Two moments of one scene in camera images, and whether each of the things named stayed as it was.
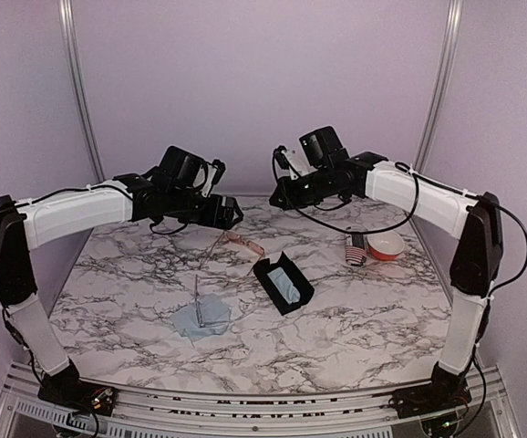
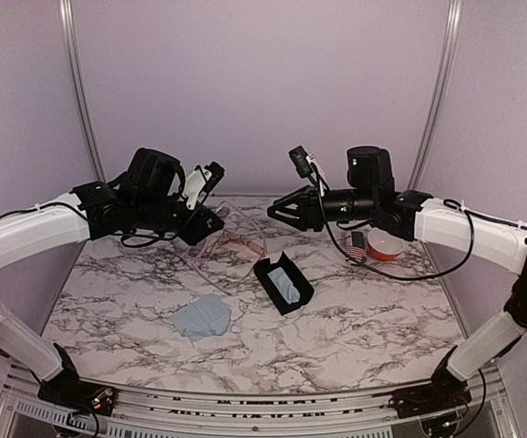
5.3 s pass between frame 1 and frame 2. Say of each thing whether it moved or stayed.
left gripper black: moved
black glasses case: stayed
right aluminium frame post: stayed
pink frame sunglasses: stayed
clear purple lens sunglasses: moved
